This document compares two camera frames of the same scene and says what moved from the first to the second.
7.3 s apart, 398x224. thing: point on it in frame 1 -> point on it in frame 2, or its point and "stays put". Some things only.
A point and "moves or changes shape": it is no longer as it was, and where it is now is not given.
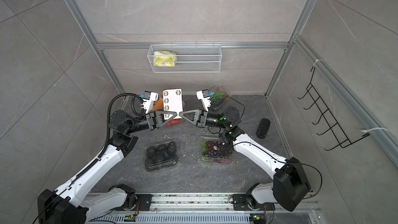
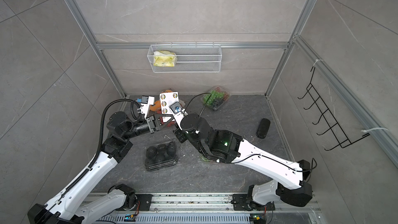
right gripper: (202, 117) -> (180, 135)
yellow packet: (164, 58) stays put
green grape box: (218, 96) stays put
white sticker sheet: (172, 101) moves or changes shape
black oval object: (263, 128) stays put
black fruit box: (160, 156) stays put
